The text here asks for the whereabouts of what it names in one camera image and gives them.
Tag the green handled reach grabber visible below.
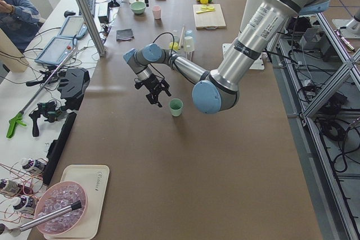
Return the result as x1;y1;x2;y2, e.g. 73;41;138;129
6;34;78;139

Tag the wooden cutting board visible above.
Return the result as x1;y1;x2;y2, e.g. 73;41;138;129
192;4;226;29

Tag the person in denim shirt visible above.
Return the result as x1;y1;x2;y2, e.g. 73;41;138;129
1;0;40;52

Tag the black power strip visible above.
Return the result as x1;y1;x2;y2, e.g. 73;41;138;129
42;112;77;186

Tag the pink cup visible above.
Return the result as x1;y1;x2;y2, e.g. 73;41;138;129
152;6;161;20

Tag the white cup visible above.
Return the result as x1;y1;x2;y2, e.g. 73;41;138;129
184;37;195;52

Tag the aluminium frame post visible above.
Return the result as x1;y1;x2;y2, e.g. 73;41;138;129
76;0;106;57

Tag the cream plastic tray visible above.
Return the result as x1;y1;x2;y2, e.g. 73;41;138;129
43;165;110;239

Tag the light blue cup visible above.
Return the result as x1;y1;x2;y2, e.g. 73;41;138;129
185;30;194;37

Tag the pink bowl of ice cubes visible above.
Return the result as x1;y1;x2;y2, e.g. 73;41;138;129
34;181;87;236

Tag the green bowl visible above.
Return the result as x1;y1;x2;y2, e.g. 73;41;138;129
130;1;146;15

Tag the green cup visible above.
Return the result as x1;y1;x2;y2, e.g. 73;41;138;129
169;98;183;117

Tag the black angular device cover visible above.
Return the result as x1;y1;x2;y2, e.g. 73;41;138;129
57;67;90;111

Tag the black keyboard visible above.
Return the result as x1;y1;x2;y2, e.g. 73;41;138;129
85;0;96;17

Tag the dark grey cloth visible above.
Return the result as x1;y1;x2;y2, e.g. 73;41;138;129
116;29;134;41

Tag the yellow plastic knife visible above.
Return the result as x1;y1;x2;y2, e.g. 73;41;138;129
196;9;215;14

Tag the small purple label bottle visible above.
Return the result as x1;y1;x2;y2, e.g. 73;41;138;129
20;158;46;175

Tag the grey cup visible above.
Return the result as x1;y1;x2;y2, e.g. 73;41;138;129
172;30;180;43

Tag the white wire cup rack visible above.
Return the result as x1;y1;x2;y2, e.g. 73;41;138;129
169;25;195;61

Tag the black computer mouse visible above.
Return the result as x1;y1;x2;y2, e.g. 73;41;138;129
64;10;77;18

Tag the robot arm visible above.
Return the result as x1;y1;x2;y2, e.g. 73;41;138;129
123;0;330;114

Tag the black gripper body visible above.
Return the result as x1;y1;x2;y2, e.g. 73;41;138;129
134;74;171;98

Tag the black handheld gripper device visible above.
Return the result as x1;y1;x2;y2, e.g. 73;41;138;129
29;101;67;137

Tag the yellow cup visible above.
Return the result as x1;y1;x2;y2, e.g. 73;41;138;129
169;42;179;50

